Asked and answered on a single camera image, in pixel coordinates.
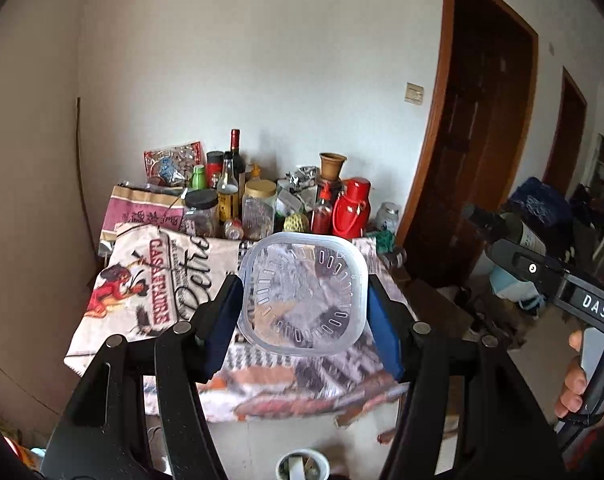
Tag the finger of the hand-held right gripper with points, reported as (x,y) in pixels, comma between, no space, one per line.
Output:
(529,269)

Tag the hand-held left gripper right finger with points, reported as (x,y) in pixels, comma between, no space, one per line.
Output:
(386,330)

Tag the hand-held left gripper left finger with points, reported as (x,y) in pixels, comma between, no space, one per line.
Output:
(222,330)

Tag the dark green glass bottle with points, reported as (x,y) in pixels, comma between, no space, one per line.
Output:
(524,235)

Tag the clear plastic slotted lid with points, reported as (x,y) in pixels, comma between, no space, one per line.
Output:
(302,295)

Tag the person's right hand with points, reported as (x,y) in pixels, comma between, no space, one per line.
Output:
(574,380)

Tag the blue cloth pile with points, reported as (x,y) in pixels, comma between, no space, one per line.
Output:
(539,202)

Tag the round metal tin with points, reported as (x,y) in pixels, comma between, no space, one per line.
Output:
(396,259)

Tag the printed newspaper-style tablecloth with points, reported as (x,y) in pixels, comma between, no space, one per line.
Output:
(152,285)

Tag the green scrunched cloth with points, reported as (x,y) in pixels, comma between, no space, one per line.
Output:
(384,242)

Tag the small red white can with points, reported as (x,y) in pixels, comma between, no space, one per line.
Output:
(233,229)

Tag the glass jar near door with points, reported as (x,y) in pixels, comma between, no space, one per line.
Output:
(388,217)

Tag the dark-lidded glass jar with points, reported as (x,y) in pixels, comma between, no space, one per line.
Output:
(201,215)

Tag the red thermos jug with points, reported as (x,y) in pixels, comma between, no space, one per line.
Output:
(352,210)

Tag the plastic jar yellow lid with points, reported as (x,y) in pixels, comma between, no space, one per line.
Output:
(259,207)

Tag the green custard apple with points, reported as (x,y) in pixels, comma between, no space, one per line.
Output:
(297,222)

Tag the red sauce bottle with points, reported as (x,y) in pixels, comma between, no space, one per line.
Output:
(322,212)

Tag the clear glass bottle yellow label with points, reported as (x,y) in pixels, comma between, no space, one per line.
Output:
(228,195)

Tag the pink printed woven sack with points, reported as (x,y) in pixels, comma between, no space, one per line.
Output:
(142,210)

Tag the clear plastic bag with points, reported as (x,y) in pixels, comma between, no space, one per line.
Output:
(288,200)

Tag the dark brown jar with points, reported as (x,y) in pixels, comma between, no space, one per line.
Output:
(332,187)

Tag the dark wooden door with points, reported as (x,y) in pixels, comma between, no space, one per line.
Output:
(477,125)

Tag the small green bottle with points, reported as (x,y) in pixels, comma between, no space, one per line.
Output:
(198,178)

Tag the red jar black lid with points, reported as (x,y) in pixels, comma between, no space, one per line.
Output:
(214,170)

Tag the orange cap bottle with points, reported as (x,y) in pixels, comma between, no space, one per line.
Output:
(255,171)

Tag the brown clay pot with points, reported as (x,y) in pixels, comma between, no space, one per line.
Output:
(333,166)

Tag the crumpled silver packaging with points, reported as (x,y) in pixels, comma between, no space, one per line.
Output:
(304,176)

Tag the red snack packet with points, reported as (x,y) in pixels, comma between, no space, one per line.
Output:
(172,162)

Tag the dark wine bottle red cap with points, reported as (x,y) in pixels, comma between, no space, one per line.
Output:
(236,155)

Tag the wooden door frame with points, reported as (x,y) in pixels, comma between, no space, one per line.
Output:
(572,135)

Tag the beige light switch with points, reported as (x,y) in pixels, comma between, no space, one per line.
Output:
(414,93)

